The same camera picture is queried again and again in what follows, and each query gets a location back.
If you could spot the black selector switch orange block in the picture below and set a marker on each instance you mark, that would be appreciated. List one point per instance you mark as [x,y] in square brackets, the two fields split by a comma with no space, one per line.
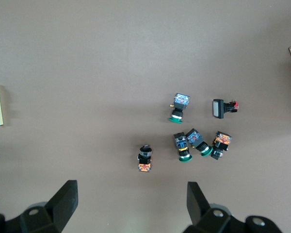
[145,160]

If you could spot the green pushbutton blue contact block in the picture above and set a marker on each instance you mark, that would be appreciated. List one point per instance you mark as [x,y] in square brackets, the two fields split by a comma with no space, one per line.
[182,102]
[196,139]

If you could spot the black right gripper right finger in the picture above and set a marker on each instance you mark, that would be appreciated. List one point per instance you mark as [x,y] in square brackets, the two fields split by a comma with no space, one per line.
[198,206]

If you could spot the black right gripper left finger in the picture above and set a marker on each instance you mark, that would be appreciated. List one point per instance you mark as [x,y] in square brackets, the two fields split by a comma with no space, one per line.
[60,201]

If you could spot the green pushbutton black contact block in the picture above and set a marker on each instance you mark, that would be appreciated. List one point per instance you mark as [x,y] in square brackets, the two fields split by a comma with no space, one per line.
[182,144]

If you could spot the black pushbutton orange contact block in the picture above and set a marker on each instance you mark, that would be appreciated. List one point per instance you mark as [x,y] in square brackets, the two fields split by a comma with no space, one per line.
[220,143]

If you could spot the black small switch part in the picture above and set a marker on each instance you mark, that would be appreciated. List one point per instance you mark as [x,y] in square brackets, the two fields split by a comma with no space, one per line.
[220,108]

